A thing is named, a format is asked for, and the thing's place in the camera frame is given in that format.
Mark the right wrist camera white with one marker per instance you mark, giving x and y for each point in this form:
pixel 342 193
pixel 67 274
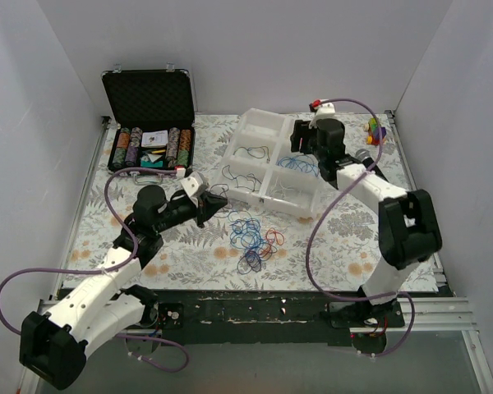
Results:
pixel 321 109

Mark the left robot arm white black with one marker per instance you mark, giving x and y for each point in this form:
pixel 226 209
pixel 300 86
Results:
pixel 56 344

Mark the playing card deck box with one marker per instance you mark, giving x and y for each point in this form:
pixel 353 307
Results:
pixel 154 139

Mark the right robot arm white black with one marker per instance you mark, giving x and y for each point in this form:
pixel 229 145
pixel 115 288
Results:
pixel 408 231

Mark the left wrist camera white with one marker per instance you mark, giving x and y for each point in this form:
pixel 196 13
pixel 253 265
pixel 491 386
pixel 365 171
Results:
pixel 194 184

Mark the black handheld microphone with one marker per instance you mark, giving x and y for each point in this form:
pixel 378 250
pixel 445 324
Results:
pixel 364 156

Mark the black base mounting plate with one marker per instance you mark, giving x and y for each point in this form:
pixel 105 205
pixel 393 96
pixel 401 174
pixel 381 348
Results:
pixel 257 317

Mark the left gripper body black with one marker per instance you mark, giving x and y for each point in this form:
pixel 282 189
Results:
pixel 201 209

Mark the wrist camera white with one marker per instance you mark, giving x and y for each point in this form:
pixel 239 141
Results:
pixel 194 184
pixel 321 109

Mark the white plastic compartment tray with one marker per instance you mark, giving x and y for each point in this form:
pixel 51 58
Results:
pixel 259 169

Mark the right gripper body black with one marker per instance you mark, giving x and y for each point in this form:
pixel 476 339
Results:
pixel 297 138

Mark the black poker chip case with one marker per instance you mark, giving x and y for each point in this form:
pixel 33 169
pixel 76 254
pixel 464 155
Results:
pixel 150 101

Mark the colourful toy block figure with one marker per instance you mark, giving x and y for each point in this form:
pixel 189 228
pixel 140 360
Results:
pixel 375 133

